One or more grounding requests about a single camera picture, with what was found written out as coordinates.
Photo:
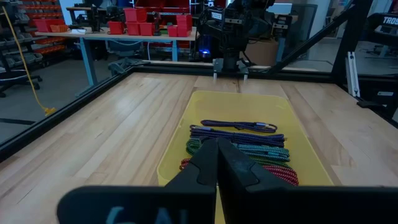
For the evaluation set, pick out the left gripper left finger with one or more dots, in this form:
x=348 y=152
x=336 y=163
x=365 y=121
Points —
x=202 y=168

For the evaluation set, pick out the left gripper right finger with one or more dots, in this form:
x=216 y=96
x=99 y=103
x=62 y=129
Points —
x=236 y=169

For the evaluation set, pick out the yellow plastic bin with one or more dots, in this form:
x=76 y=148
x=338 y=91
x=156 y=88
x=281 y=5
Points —
x=236 y=105

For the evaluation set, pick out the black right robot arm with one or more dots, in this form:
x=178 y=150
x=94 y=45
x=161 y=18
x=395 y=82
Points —
x=231 y=59

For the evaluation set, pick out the neighbouring black robot arm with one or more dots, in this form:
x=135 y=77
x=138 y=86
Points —
x=384 y=25

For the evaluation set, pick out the cardboard box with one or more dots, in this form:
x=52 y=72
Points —
x=262 y=53

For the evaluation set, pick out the red plastic bin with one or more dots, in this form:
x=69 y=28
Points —
x=184 y=21
x=146 y=29
x=133 y=28
x=46 y=25
x=116 y=27
x=135 y=14

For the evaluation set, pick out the black benchtop machine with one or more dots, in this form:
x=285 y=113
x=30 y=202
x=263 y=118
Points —
x=93 y=18

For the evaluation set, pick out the blue-grey legged workbench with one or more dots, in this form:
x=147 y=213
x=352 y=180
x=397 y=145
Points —
x=93 y=35

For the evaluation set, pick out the black office chair base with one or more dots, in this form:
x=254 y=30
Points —
x=18 y=79

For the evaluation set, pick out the bin storage rack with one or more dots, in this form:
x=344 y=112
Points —
x=18 y=46

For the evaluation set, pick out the black aluminium table frame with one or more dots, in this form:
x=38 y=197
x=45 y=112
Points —
x=174 y=69

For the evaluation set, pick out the white aluminium bracket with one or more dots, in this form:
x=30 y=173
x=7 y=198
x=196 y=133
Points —
x=353 y=74

